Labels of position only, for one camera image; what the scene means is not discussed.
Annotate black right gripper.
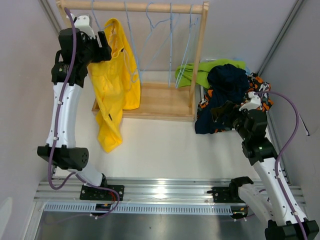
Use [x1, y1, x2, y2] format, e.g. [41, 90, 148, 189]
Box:
[210, 100, 250, 141]

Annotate navy blue shorts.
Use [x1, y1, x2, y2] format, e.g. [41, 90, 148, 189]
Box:
[194, 64, 250, 135]

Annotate camouflage patterned shorts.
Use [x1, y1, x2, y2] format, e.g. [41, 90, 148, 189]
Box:
[196, 72, 275, 135]

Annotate lime green shorts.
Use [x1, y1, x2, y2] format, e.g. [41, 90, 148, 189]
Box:
[174, 58, 247, 88]

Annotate blue hanger of navy shorts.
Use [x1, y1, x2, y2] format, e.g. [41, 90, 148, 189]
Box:
[123, 1, 143, 85]

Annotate blue hanger of green shorts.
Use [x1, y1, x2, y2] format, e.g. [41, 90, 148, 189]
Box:
[168, 2, 180, 87]

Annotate blue hanger of camouflage shorts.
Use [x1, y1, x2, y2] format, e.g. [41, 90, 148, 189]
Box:
[139, 1, 173, 78]

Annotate yellow shorts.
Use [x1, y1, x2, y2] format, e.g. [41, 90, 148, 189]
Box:
[88, 18, 141, 153]

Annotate blue hanger of yellow shorts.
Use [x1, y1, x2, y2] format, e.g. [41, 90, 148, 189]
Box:
[90, 0, 113, 31]

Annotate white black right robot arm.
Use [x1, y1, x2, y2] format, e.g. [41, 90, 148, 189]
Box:
[210, 101, 320, 240]

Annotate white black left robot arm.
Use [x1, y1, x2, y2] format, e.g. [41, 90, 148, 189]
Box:
[37, 28, 111, 200]

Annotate wooden clothes rack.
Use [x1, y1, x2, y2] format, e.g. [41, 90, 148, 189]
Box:
[56, 0, 210, 122]

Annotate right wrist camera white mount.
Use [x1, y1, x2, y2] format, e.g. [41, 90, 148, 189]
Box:
[239, 91, 261, 112]

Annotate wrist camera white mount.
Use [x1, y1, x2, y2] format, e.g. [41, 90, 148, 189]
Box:
[239, 91, 261, 112]
[71, 14, 97, 42]

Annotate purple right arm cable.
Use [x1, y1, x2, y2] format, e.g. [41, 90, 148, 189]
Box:
[254, 90, 308, 240]

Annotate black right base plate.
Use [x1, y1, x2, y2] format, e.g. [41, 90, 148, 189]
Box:
[206, 186, 244, 204]

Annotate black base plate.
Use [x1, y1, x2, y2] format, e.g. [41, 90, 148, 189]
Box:
[79, 185, 125, 201]
[206, 186, 244, 204]

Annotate aluminium mounting rail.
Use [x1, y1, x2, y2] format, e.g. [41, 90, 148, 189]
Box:
[33, 177, 307, 206]

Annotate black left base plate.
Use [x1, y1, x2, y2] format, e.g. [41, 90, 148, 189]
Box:
[79, 185, 125, 201]

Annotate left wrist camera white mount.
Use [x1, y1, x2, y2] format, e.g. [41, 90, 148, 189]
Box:
[71, 14, 97, 42]

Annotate slotted grey cable duct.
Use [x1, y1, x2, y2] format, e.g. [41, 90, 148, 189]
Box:
[43, 202, 246, 216]

